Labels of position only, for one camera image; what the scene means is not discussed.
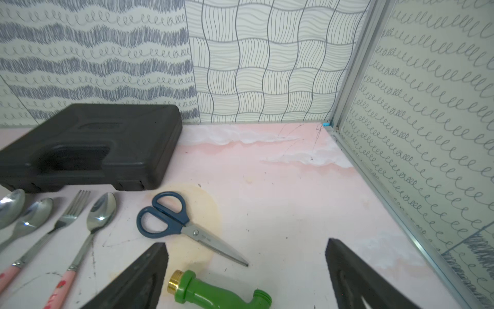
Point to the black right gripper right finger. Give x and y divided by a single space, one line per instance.
356 284

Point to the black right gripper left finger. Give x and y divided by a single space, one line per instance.
139 286

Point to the pink strawberry handle fork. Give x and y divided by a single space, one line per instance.
69 216

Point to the cow pattern handle spoon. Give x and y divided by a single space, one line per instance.
11 207

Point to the black plastic tool case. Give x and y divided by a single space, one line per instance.
126 146

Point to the green garden hose nozzle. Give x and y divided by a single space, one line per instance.
187 288

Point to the blue handled scissors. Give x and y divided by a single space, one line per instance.
179 223

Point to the pink strawberry handle spoon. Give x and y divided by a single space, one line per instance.
100 216

